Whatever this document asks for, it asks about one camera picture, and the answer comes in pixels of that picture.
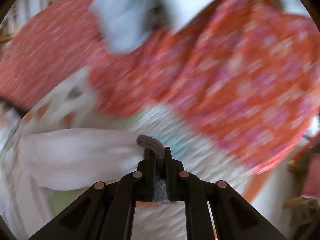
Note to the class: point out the white floral zip cardigan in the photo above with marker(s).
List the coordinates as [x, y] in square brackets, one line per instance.
[63, 160]

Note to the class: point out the grey white cloth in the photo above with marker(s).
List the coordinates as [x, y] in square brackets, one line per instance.
[126, 24]

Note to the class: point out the quilted heart bedspread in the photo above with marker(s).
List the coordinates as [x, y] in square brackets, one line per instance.
[71, 105]

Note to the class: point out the orange floral blanket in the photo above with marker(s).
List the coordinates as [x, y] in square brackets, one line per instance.
[242, 72]

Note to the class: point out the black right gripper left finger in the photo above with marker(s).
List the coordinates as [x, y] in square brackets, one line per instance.
[105, 211]

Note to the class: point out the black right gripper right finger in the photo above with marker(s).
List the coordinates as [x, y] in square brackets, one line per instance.
[214, 210]

